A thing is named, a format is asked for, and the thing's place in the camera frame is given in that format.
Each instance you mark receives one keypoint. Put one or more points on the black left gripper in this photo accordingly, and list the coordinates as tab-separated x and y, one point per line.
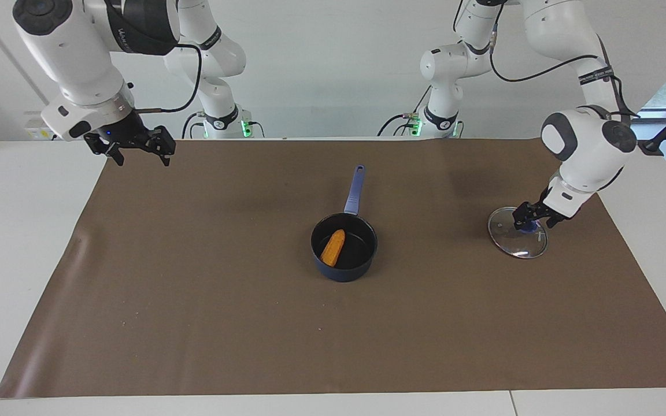
541	210

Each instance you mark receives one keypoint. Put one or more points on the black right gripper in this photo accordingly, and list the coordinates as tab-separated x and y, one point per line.
119	133

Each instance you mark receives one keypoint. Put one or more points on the glass lid with blue knob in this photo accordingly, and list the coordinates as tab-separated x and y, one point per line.
518	242

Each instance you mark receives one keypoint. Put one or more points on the orange corn cob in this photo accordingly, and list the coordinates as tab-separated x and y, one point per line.
333	248

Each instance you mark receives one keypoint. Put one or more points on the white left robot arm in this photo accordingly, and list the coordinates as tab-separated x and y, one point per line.
590	150

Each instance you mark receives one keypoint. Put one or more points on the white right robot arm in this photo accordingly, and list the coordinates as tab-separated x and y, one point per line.
73	52

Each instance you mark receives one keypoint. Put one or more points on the brown table mat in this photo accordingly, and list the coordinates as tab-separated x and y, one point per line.
425	323

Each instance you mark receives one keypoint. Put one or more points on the white wall socket box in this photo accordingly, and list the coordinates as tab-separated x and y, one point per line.
35	133

